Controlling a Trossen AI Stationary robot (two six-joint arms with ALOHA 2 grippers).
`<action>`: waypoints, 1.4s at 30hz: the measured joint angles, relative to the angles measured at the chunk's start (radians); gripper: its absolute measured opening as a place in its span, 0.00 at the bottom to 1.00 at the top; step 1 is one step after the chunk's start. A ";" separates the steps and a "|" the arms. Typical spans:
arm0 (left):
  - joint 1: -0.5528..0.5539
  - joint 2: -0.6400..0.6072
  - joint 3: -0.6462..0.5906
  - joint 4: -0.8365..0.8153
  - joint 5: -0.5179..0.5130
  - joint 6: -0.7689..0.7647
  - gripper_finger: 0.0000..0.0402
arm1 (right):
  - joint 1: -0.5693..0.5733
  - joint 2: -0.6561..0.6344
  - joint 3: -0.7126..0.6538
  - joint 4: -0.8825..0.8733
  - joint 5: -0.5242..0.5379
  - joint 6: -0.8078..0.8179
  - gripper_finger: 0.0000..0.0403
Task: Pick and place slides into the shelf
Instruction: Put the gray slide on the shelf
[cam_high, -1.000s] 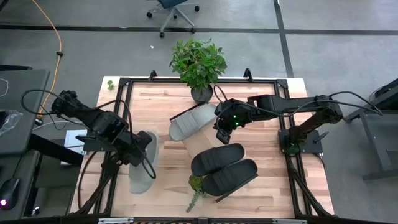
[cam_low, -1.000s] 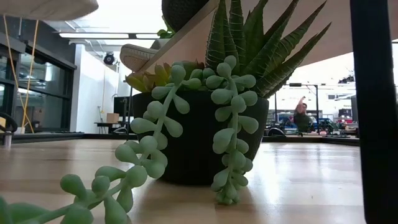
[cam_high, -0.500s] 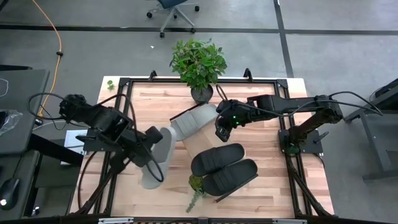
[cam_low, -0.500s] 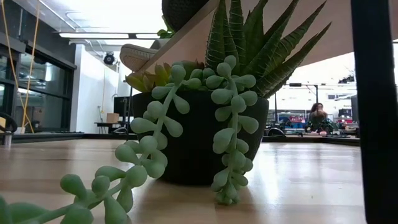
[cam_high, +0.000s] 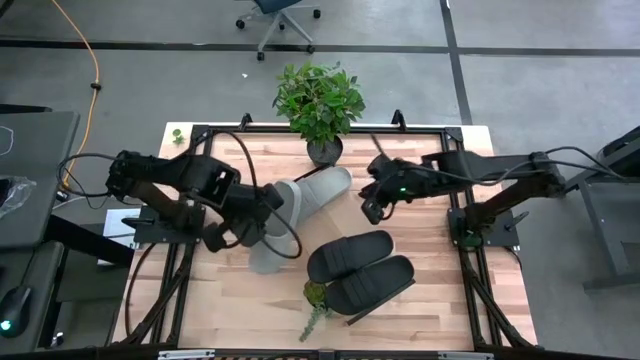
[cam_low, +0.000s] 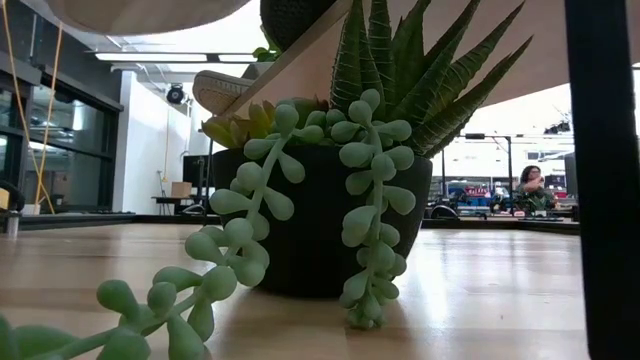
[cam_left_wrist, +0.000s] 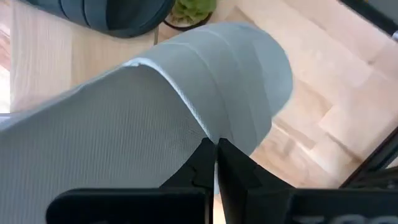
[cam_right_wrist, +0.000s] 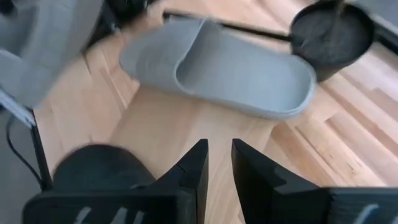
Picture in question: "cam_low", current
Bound yellow cable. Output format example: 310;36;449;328
0;0;65;214

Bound leafy green potted plant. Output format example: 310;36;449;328
251;29;282;64

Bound black aluminium table frame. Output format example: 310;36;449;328
0;212;582;236

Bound succulent plant in black pot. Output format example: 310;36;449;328
0;0;535;360

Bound person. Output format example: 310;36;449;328
513;164;557;212

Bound grey rubber slide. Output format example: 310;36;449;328
42;0;251;37
192;61;275;117

